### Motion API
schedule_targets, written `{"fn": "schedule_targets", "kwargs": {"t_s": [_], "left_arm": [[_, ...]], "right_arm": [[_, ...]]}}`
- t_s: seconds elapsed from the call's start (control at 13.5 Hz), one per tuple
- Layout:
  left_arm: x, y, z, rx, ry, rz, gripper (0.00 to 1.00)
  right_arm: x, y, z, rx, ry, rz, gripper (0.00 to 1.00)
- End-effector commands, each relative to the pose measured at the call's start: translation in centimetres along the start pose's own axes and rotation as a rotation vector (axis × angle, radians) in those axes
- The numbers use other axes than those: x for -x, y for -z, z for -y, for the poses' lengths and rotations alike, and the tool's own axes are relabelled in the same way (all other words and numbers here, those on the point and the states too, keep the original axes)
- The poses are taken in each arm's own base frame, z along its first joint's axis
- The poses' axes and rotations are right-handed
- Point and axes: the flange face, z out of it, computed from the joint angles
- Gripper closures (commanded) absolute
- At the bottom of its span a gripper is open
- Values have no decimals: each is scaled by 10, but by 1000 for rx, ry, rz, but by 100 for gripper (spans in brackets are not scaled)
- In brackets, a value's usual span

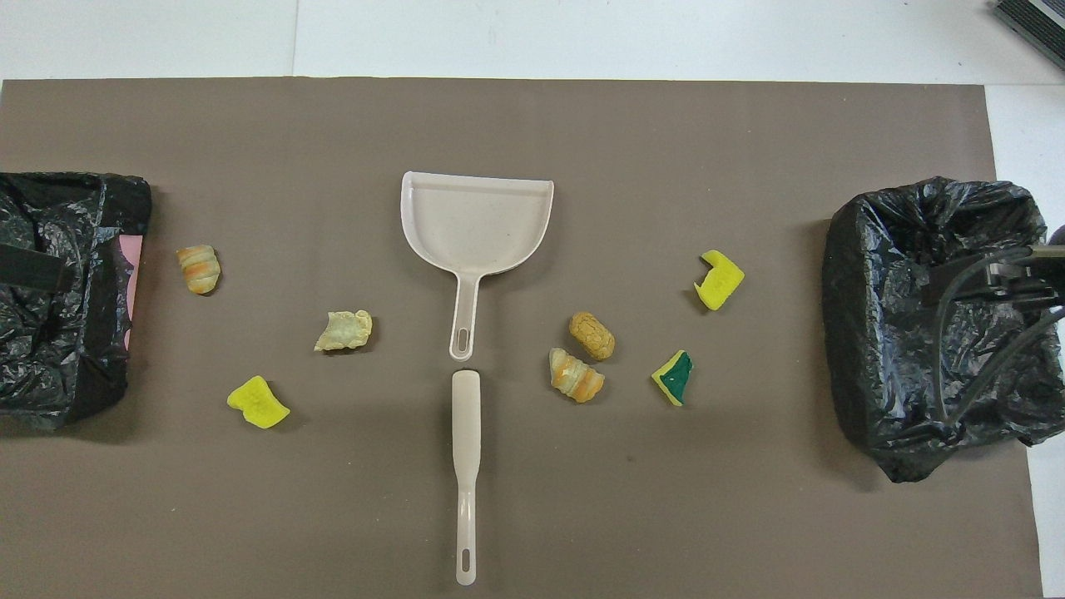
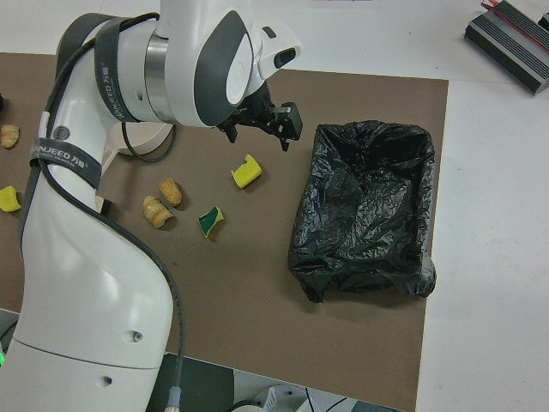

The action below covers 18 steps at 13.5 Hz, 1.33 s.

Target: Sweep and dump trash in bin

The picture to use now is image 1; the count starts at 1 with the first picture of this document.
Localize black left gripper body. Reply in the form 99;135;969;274
0;244;66;294

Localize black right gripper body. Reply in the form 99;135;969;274
914;245;1065;304

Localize orange striped toy croissant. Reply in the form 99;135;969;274
548;347;607;404
176;244;222;295

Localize notched yellow sponge piece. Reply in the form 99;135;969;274
694;250;746;312

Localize pale toy pastry piece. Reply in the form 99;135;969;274
314;309;374;353

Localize yellow and green sponge piece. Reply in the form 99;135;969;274
651;349;694;408

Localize brown textured toy bread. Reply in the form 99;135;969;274
569;311;617;362

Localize beige plastic dustpan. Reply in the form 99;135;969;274
400;171;555;362

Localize beige hand brush black bristles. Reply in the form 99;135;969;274
452;370;483;587

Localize pink plastic bin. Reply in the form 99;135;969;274
119;235;146;352

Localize black garbage bag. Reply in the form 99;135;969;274
822;176;1065;484
0;171;153;432

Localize dark ribbed device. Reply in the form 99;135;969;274
988;0;1065;72

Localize brown table mat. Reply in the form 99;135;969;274
0;77;1045;599

